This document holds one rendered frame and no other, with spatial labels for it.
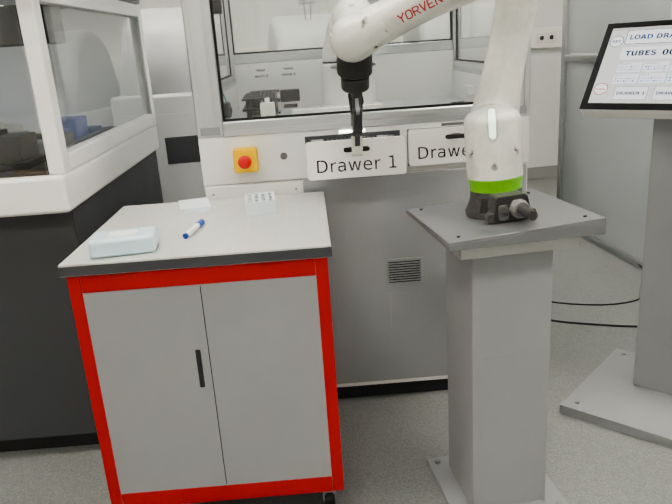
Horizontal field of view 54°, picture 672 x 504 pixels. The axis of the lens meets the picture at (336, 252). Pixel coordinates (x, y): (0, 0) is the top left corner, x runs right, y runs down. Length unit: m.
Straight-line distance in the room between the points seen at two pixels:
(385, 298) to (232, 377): 0.74
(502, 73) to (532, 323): 0.61
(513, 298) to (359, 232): 0.69
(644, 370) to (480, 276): 1.00
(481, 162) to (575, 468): 0.97
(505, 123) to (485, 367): 0.58
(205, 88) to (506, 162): 0.95
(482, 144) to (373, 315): 0.88
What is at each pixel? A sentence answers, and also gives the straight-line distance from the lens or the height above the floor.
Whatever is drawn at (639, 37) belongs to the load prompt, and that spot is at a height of 1.15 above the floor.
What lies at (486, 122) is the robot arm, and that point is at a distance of 1.55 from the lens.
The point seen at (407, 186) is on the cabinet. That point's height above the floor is 0.75.
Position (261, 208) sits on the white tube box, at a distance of 1.84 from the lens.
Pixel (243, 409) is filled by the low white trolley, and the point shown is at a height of 0.35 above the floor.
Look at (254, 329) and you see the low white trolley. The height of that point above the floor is 0.56.
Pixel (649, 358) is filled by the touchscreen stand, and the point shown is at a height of 0.15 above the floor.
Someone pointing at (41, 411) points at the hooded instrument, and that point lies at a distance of 2.32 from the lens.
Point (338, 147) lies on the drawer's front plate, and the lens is 1.94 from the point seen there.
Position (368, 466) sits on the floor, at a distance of 2.07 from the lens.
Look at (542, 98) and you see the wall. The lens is 5.77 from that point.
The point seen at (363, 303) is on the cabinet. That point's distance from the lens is 2.22.
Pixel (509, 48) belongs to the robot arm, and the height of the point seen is 1.16.
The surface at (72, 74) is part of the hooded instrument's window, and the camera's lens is 2.19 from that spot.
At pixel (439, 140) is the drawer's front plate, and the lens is 2.09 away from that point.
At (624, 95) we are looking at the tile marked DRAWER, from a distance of 2.15.
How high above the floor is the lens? 1.20
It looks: 17 degrees down
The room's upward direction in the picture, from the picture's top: 4 degrees counter-clockwise
